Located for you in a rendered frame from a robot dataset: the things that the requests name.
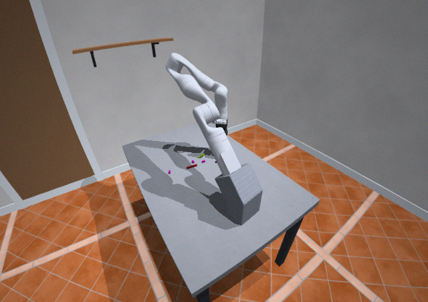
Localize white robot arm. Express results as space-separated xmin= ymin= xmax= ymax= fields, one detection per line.
xmin=166 ymin=53 xmax=241 ymax=175

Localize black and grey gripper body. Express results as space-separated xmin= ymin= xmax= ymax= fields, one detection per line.
xmin=212 ymin=112 xmax=228 ymax=136

